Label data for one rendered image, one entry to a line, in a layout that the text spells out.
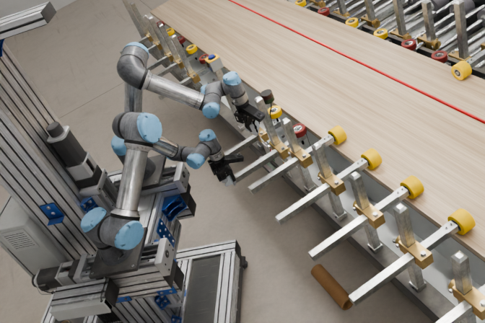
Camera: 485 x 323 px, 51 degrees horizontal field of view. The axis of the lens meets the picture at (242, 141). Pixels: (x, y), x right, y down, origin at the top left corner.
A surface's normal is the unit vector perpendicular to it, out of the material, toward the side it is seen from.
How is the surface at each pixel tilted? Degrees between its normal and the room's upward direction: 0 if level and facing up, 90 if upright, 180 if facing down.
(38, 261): 90
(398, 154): 0
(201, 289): 0
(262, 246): 0
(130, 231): 95
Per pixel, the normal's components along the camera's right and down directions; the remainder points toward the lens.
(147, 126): 0.83, -0.04
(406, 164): -0.33, -0.74
